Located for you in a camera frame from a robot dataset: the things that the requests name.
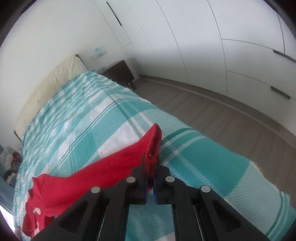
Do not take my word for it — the pile of clothes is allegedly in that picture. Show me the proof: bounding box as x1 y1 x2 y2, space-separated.
1 146 22 188

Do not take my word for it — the teal plaid bed cover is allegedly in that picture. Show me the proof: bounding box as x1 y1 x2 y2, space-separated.
13 71 295 240

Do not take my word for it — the dark wooden nightstand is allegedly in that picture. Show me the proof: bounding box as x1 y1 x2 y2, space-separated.
98 60 135 90

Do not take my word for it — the cream padded headboard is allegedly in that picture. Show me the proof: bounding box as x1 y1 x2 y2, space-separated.
14 54 88 141

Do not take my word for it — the wall switch panel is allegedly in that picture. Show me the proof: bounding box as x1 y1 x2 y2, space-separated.
89 47 107 61

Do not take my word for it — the white wardrobe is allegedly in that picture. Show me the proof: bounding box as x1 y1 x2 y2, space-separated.
96 1 295 132

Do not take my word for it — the red knit sweater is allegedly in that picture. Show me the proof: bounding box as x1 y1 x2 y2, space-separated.
22 124 162 237

